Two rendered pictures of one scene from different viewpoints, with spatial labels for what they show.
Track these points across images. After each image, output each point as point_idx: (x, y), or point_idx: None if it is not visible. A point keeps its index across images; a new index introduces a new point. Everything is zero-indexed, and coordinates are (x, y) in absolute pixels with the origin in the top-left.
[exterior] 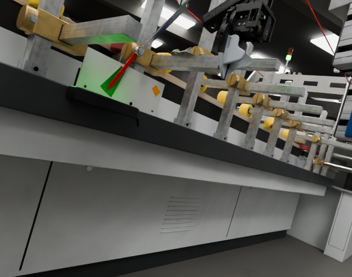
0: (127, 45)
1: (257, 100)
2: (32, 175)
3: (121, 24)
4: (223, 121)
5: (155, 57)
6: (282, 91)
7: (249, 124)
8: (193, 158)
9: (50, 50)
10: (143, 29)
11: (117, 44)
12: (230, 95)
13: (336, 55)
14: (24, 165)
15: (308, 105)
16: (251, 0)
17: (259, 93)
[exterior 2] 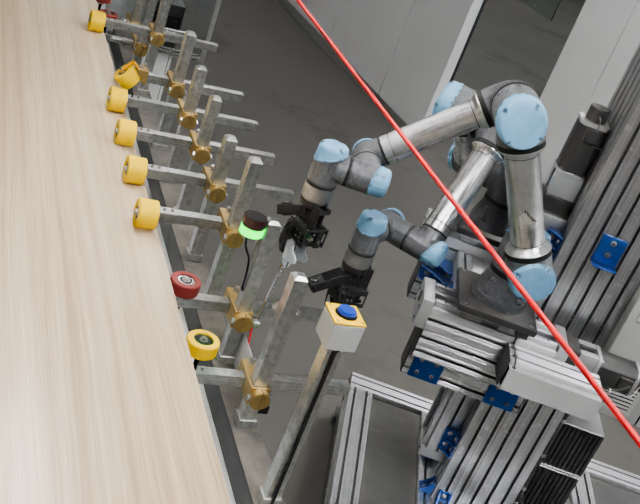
0: (243, 321)
1: (202, 160)
2: None
3: (345, 391)
4: (201, 240)
5: (253, 309)
6: (271, 197)
7: (185, 186)
8: None
9: None
10: (252, 297)
11: (194, 295)
12: (211, 208)
13: (414, 351)
14: None
15: (260, 155)
16: (355, 280)
17: (205, 150)
